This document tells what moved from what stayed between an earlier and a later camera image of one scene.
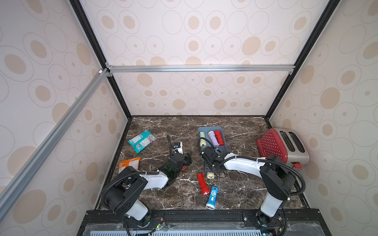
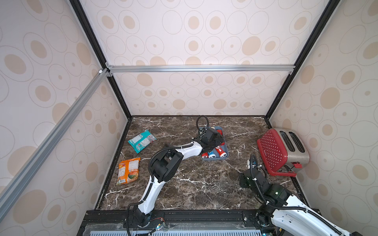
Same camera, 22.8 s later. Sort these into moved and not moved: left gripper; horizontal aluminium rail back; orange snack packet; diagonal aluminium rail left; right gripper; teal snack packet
Moved: left gripper; right gripper
Not moved: orange snack packet; horizontal aluminium rail back; teal snack packet; diagonal aluminium rail left
